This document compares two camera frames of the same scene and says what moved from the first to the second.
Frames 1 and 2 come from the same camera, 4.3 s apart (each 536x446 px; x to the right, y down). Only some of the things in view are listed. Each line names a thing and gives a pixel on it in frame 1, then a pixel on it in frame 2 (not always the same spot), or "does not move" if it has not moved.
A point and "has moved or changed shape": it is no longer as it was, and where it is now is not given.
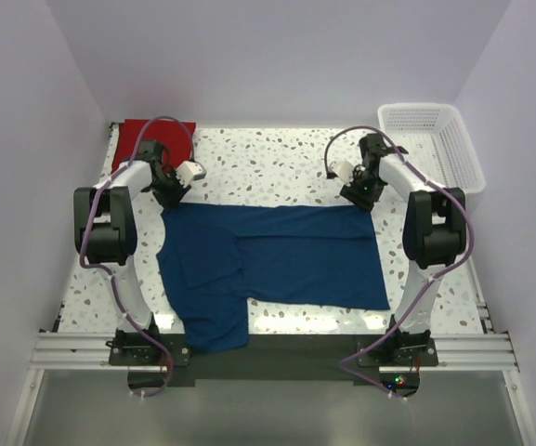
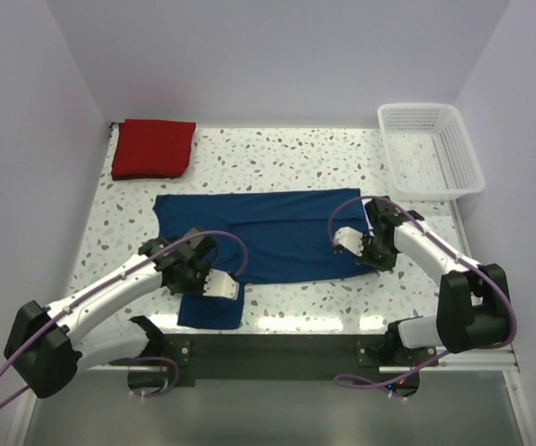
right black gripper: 365,202 to 387,265
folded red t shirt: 175,138 does not move
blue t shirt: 215,259 has moved or changed shape
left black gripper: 179,192 to 204,268
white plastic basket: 433,137 does not move
